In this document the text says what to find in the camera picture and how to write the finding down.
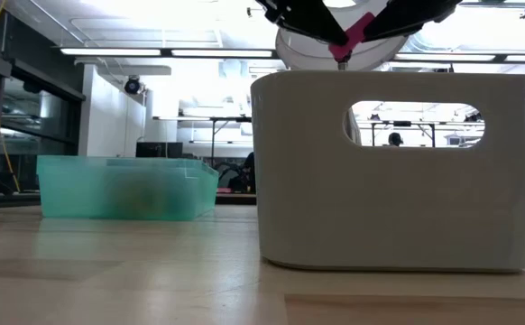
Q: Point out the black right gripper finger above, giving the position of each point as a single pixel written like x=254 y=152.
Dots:
x=407 y=18

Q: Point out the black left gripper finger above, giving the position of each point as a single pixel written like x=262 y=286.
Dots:
x=307 y=20

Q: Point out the pink rubber eraser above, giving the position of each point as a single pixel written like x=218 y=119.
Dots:
x=355 y=34

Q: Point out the translucent green plastic bin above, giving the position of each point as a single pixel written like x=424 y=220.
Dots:
x=109 y=189

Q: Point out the white lamp shade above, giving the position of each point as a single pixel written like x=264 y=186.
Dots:
x=312 y=56

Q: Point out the person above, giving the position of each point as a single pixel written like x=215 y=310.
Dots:
x=246 y=173
x=395 y=139

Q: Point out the black computer monitor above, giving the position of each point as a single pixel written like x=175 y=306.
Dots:
x=159 y=150

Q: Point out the black round ceiling camera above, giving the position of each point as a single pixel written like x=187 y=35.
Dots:
x=131 y=85

